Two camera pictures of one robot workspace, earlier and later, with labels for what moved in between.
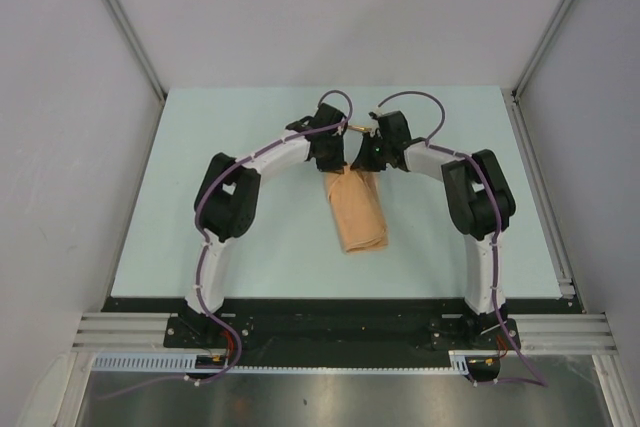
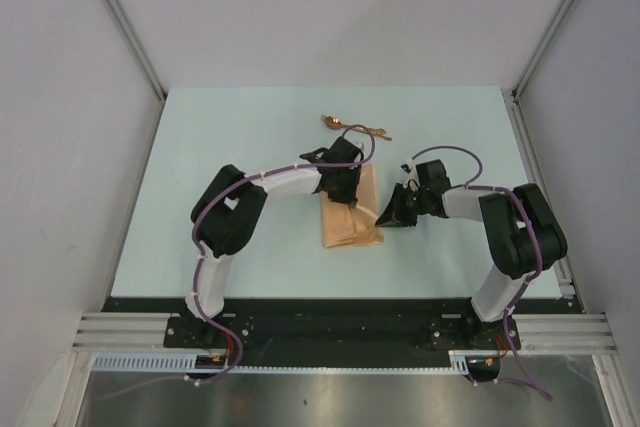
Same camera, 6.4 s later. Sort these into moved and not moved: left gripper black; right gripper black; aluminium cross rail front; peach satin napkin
Moved: peach satin napkin; left gripper black; right gripper black
Not moved: aluminium cross rail front
